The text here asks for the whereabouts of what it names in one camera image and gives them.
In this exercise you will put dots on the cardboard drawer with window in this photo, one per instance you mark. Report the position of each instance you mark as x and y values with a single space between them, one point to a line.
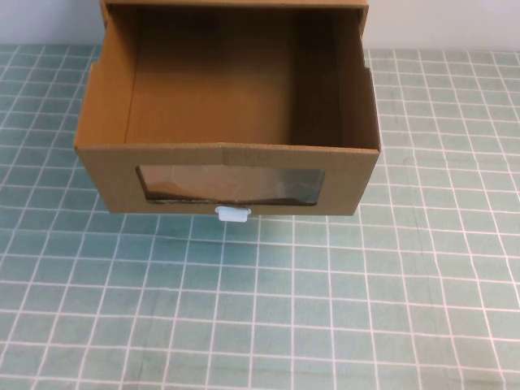
105 178

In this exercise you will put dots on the green white-grid tablecloth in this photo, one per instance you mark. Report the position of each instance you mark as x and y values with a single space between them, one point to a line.
260 308

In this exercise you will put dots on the cardboard drawer shell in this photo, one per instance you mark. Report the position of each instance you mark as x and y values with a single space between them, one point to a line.
235 1

